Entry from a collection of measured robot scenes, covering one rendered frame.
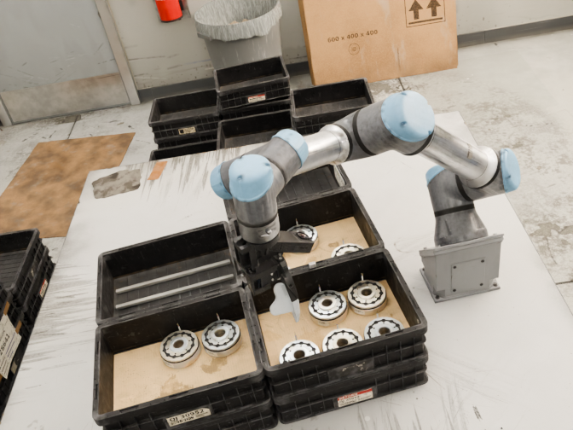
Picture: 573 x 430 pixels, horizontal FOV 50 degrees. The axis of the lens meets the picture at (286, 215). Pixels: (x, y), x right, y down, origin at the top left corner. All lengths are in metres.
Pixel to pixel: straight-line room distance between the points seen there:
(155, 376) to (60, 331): 0.53
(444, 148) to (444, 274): 0.42
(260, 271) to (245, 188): 0.20
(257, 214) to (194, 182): 1.46
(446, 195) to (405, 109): 0.46
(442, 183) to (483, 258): 0.23
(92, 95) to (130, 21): 0.65
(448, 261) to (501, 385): 0.35
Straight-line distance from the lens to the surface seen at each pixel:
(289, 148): 1.13
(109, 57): 4.81
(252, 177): 1.04
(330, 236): 1.91
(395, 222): 2.14
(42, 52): 4.91
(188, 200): 2.43
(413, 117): 1.41
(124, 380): 1.70
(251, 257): 1.16
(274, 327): 1.68
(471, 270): 1.82
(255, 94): 3.41
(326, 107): 3.28
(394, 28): 4.50
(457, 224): 1.78
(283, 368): 1.47
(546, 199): 3.40
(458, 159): 1.59
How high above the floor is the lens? 2.07
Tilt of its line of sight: 38 degrees down
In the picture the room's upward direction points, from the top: 11 degrees counter-clockwise
